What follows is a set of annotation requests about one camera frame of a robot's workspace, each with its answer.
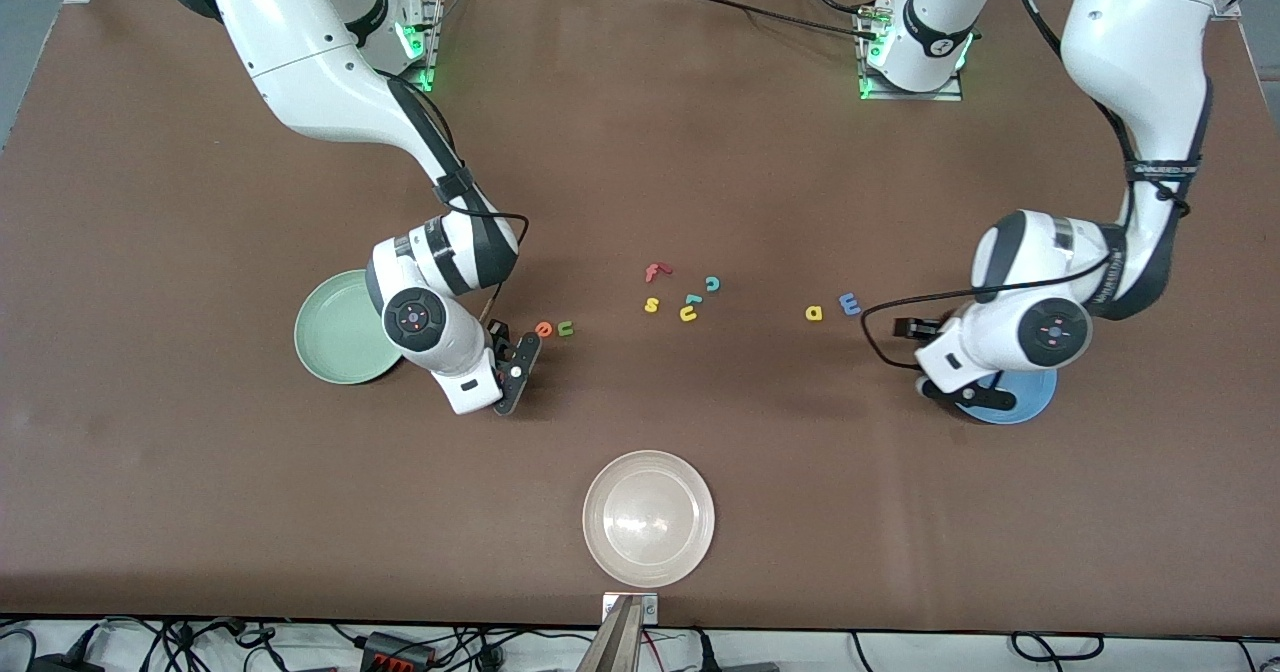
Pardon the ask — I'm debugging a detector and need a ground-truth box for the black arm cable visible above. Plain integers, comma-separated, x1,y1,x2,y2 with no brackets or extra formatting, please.
385,77,529,323
862,0,1196,371

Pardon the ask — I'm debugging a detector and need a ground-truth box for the black orange connector block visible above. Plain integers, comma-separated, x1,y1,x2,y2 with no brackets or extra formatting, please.
360,632,436,669

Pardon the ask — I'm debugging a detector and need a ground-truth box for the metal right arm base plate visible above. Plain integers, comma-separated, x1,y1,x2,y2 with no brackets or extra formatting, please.
395,0,443,93

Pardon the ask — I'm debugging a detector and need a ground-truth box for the black looped floor cable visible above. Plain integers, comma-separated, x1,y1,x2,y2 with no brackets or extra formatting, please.
1010,632,1106,665

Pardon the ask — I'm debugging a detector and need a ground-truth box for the light green plate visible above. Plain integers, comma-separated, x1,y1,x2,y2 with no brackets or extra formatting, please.
294,269,401,385

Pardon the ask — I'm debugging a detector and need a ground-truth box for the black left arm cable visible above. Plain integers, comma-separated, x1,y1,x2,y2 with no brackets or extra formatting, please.
862,0,1196,371

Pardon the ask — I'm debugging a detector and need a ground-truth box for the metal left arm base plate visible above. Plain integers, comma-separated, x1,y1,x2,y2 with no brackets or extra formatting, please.
858,2,964,103

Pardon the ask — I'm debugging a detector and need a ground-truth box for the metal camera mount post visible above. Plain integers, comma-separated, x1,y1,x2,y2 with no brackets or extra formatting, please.
578,592,659,672

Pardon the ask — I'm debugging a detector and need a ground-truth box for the blue plate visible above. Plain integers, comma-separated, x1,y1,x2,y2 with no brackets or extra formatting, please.
950,367,1058,425

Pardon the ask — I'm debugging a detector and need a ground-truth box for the beige white plate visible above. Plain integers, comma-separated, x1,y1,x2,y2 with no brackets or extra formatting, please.
583,450,716,589

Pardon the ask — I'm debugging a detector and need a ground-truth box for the thick black braided cable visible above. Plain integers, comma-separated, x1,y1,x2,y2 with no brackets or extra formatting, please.
650,0,881,43

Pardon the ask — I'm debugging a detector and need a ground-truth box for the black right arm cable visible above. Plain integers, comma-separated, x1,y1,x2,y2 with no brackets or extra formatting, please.
385,77,529,323

